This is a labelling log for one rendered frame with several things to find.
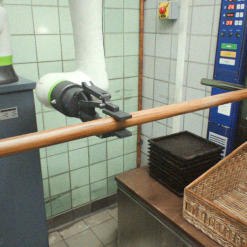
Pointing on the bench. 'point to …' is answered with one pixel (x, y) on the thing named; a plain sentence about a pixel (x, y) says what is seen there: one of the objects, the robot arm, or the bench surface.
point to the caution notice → (224, 109)
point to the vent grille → (219, 141)
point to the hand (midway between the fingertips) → (116, 122)
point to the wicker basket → (207, 226)
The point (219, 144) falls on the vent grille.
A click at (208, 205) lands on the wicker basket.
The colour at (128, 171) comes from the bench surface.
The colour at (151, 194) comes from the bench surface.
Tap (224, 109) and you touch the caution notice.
